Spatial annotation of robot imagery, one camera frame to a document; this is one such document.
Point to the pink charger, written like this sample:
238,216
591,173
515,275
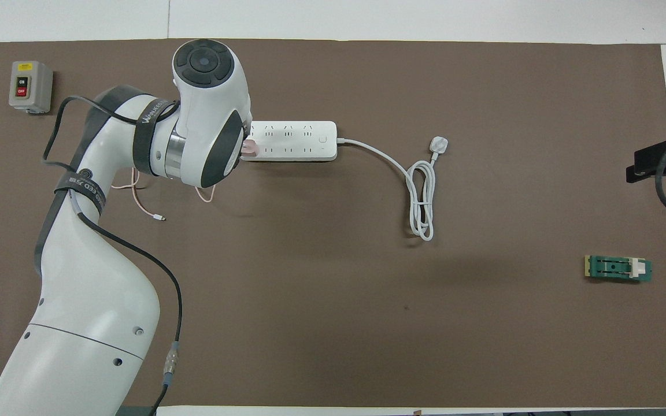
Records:
250,151

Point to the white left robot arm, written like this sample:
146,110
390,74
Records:
96,300

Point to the white power strip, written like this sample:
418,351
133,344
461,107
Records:
298,141

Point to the brown table mat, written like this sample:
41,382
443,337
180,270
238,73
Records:
367,323

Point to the green knife switch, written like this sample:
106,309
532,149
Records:
610,268

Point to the grey on-off switch box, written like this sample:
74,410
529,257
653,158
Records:
29,86

